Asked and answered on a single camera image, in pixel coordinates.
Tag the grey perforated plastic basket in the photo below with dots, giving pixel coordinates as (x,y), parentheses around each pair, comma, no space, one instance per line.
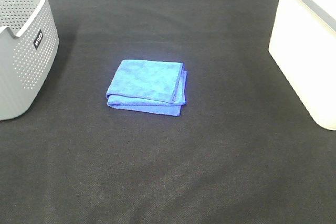
(29,44)

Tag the white storage box grey rim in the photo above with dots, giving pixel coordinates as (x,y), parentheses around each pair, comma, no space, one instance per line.
(302,44)

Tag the black fabric table cover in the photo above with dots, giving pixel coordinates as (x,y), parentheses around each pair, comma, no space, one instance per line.
(243,150)

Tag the blue microfiber towel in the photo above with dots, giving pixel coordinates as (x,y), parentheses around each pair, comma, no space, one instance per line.
(148,86)

